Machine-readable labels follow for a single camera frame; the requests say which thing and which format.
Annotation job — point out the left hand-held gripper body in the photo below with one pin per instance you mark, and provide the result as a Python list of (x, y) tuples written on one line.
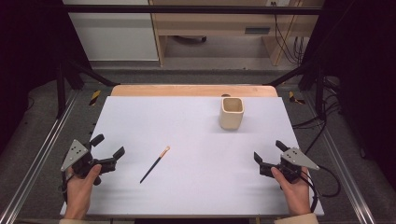
[(79, 161)]

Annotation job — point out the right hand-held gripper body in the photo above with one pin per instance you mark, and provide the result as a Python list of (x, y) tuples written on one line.
[(294, 158)]

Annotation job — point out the dark blue thin paintbrush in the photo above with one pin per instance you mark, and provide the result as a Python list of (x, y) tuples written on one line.
[(154, 164)]

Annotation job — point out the beige square cup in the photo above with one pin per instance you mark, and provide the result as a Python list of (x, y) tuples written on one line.
[(230, 119)]

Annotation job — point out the person's left hand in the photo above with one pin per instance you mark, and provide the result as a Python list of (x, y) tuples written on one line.
[(77, 194)]

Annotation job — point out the person's right hand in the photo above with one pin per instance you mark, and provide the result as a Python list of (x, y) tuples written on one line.
[(297, 196)]

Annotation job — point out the yellow black tape strip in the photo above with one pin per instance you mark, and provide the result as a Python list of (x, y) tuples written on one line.
[(294, 99), (95, 97)]

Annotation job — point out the white table board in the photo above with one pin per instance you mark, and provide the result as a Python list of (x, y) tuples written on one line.
[(193, 174)]

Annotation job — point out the light wooden table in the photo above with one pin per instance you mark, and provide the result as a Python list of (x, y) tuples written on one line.
[(186, 90)]

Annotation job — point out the black curtain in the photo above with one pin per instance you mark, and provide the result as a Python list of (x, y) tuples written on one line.
[(28, 62), (367, 77)]

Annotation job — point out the white cabinet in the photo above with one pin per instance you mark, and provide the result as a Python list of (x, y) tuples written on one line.
[(115, 37)]

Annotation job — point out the grey desk label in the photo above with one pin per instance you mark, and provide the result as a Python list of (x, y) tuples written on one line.
[(257, 30)]

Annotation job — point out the light wooden desk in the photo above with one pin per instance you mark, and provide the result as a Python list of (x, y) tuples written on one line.
[(218, 23)]

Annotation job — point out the aluminium rail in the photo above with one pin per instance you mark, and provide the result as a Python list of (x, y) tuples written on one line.
[(37, 161), (342, 168)]

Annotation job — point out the black metal frame stand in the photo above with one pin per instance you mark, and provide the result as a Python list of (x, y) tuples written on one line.
[(319, 93), (61, 93)]

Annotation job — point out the black horizontal frame bar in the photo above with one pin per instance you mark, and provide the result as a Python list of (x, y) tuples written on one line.
[(186, 9)]

